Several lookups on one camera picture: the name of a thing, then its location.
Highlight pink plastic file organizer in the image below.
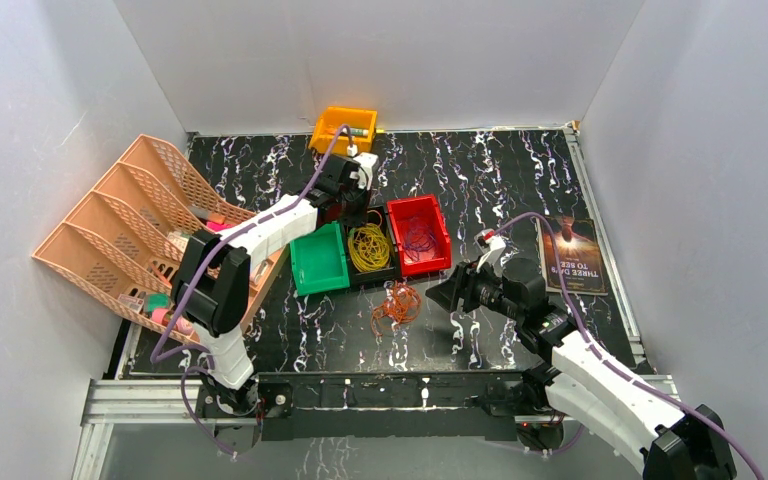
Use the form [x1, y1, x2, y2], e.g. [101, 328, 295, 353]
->
[32, 135, 255, 332]

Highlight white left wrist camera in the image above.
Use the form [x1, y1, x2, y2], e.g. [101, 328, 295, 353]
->
[347, 146, 379, 191]

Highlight yellow plastic bin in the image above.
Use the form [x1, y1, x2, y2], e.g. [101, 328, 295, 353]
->
[308, 106, 378, 156]

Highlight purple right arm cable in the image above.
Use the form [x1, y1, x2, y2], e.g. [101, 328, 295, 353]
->
[489, 211, 766, 480]

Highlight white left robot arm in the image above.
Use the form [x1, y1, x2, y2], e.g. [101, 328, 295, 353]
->
[170, 153, 379, 416]

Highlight dark book three days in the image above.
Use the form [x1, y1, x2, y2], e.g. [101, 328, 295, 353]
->
[537, 216, 610, 296]

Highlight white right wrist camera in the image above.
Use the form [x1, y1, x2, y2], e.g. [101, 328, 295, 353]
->
[474, 229, 507, 270]

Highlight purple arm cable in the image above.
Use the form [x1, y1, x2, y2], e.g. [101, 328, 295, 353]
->
[489, 211, 766, 480]
[150, 123, 353, 458]

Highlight orange cable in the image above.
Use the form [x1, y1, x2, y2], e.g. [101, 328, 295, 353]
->
[369, 281, 424, 338]

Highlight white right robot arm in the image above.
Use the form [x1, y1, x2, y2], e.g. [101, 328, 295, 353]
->
[426, 257, 737, 479]

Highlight green plastic bin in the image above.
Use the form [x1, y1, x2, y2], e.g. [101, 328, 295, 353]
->
[290, 222, 350, 296]

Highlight red plastic bin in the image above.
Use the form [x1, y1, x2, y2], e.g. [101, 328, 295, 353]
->
[386, 194, 452, 277]

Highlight green battery in bin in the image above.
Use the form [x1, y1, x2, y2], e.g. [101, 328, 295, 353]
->
[350, 127, 369, 137]

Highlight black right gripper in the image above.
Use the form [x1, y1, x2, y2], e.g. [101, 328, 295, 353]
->
[425, 255, 523, 322]

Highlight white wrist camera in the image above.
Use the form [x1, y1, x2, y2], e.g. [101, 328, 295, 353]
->
[474, 229, 507, 270]
[347, 146, 379, 191]

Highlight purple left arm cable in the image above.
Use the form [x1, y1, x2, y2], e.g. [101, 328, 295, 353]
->
[150, 123, 353, 458]

